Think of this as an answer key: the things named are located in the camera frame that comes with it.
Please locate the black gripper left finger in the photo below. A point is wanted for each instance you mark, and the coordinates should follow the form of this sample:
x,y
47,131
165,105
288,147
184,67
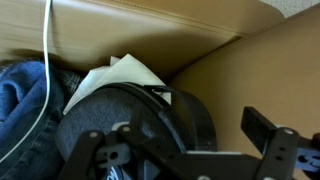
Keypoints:
x,y
86,153

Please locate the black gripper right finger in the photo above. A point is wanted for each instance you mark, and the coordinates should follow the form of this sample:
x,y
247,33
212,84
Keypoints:
x,y
276,146

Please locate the black round bag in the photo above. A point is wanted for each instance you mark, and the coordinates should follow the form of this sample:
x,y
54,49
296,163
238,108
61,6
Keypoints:
x,y
110,110

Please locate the brown leather sofa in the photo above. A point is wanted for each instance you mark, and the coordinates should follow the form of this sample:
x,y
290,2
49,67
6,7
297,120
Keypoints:
x,y
253,66

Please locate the blue denim jeans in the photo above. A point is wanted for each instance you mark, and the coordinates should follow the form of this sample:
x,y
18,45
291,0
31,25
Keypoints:
x,y
20,100

